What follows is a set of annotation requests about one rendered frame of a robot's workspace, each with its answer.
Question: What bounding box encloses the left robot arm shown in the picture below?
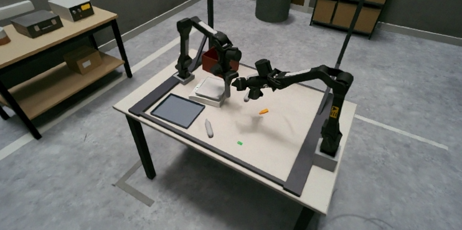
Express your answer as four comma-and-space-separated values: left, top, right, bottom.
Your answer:
248, 59, 354, 157

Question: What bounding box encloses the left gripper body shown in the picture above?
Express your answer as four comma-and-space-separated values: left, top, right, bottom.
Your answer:
236, 75, 262, 91

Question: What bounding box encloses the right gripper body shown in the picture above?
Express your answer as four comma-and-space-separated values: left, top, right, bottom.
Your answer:
218, 59, 239, 80

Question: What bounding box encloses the red open box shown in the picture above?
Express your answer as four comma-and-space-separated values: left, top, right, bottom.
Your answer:
202, 46, 239, 74

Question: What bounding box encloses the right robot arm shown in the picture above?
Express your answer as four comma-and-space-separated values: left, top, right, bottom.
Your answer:
175, 16, 242, 79

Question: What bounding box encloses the small orange stepped block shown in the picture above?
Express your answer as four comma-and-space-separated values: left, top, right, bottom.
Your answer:
259, 108, 269, 114

